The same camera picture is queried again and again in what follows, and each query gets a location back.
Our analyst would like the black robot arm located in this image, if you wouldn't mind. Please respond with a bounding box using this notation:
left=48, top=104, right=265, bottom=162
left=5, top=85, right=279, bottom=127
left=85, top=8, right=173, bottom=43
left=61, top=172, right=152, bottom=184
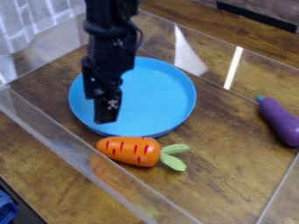
left=81, top=0, right=143, bottom=124

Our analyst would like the blue round plate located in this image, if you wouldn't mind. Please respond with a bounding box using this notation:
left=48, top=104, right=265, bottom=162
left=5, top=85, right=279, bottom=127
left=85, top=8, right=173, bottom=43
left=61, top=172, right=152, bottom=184
left=68, top=57, right=196, bottom=137

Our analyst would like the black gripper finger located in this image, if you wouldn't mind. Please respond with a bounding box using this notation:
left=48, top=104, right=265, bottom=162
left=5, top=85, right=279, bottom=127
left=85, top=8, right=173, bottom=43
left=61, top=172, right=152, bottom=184
left=81, top=66, right=96, bottom=99
left=93, top=87, right=123, bottom=124

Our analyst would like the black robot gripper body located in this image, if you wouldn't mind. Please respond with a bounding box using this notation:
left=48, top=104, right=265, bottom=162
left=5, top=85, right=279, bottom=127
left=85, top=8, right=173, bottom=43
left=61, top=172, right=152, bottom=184
left=80, top=20, right=144, bottom=88

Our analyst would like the clear acrylic enclosure wall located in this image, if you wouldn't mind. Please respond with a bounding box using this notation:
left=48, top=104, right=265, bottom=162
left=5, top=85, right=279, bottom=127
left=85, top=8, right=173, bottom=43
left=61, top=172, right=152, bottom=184
left=0, top=12, right=299, bottom=224

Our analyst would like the purple toy eggplant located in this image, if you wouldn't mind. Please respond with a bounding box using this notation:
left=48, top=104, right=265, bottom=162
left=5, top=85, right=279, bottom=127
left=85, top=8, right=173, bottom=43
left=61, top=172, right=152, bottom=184
left=256, top=95, right=299, bottom=147

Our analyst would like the orange toy carrot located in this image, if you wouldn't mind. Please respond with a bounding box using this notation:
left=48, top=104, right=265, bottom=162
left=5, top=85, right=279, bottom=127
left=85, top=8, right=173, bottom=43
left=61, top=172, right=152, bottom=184
left=96, top=136, right=189, bottom=172

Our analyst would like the blue object at corner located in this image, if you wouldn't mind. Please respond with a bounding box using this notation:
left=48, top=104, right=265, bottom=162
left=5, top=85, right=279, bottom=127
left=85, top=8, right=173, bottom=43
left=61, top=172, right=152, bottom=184
left=0, top=190, right=17, bottom=224

